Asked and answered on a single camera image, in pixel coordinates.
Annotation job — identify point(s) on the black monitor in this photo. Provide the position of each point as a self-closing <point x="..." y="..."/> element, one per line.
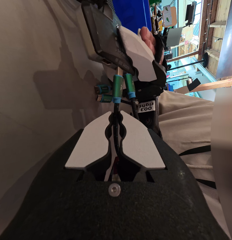
<point x="190" y="13"/>

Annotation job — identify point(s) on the silver hub adapter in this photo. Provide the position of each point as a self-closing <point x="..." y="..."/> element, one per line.
<point x="101" y="33"/>

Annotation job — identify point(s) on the blue plastic bin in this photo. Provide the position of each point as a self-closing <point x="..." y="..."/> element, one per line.
<point x="134" y="13"/>

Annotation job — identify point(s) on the person's right forearm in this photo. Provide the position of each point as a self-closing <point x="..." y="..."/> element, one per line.
<point x="183" y="112"/>

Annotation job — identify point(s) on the black square lamp panel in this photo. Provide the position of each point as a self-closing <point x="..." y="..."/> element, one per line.
<point x="194" y="84"/>

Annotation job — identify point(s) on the wood-framed leaf sign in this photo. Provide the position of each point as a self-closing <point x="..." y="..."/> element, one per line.
<point x="167" y="16"/>

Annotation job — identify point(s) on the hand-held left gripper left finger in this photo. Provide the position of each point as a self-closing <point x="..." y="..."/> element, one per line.
<point x="87" y="148"/>

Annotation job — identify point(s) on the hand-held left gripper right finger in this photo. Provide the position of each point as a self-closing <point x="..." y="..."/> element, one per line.
<point x="142" y="148"/>

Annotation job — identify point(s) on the person's cream sweatshirt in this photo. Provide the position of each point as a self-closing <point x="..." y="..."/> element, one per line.
<point x="198" y="163"/>

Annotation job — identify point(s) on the person's right hand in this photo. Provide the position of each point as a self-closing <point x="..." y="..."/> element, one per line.
<point x="147" y="36"/>

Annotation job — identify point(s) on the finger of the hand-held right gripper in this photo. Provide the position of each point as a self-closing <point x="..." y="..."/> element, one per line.
<point x="138" y="56"/>

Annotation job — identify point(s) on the grey desk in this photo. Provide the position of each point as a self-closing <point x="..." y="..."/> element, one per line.
<point x="24" y="93"/>

